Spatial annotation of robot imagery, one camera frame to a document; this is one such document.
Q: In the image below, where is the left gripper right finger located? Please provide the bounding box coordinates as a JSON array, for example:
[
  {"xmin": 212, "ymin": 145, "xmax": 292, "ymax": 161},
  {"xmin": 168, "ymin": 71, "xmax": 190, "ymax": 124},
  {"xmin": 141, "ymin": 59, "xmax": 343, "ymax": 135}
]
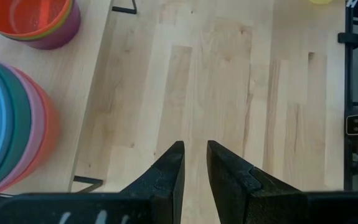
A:
[{"xmin": 207, "ymin": 140, "xmax": 307, "ymax": 224}]

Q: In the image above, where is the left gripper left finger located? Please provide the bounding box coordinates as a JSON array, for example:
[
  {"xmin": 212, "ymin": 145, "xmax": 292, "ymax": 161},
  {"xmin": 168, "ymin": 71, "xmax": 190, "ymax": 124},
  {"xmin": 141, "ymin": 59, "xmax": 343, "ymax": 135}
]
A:
[{"xmin": 121, "ymin": 140, "xmax": 186, "ymax": 224}]

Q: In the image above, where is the coral bowl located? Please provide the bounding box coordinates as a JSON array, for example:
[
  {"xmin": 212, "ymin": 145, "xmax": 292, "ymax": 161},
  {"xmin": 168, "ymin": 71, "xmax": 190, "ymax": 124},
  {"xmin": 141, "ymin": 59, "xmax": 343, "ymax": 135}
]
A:
[{"xmin": 0, "ymin": 68, "xmax": 60, "ymax": 198}]

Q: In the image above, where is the pink bowl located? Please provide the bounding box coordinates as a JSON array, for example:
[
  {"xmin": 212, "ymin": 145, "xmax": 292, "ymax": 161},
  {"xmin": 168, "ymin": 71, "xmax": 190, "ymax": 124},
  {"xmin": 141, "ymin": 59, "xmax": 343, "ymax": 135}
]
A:
[{"xmin": 0, "ymin": 63, "xmax": 46, "ymax": 198}]

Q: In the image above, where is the purple translucent bowl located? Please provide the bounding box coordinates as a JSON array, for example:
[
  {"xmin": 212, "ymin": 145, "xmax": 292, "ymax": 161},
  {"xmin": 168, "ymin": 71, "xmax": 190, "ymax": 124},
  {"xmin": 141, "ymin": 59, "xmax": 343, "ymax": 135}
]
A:
[{"xmin": 6, "ymin": 0, "xmax": 82, "ymax": 50}]

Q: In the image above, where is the green translucent bowl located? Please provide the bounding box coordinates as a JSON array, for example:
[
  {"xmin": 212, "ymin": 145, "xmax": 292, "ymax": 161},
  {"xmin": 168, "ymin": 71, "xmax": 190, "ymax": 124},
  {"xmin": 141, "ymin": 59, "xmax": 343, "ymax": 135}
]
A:
[{"xmin": 1, "ymin": 0, "xmax": 75, "ymax": 41}]

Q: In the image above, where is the orange translucent bowl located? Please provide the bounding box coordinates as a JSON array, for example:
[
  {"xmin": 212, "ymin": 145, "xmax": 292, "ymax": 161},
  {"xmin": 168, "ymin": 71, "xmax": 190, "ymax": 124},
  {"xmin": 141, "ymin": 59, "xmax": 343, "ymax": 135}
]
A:
[{"xmin": 0, "ymin": 0, "xmax": 73, "ymax": 40}]

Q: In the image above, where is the wooden shelf with black legs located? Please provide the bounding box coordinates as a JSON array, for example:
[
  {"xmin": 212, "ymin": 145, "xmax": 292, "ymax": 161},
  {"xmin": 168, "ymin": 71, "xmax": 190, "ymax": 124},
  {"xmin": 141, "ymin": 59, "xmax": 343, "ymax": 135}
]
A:
[{"xmin": 0, "ymin": 0, "xmax": 138, "ymax": 195}]

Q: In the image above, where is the small silver-framed camera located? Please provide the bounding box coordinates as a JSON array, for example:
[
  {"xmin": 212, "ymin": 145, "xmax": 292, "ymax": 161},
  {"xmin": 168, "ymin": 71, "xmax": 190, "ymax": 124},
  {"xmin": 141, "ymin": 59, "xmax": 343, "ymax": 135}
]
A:
[{"xmin": 346, "ymin": 114, "xmax": 358, "ymax": 136}]

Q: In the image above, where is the black metal table frame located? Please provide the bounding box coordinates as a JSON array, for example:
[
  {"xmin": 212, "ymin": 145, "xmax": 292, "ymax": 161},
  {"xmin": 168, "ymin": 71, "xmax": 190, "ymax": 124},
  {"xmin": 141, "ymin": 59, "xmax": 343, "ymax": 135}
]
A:
[{"xmin": 337, "ymin": 0, "xmax": 358, "ymax": 191}]

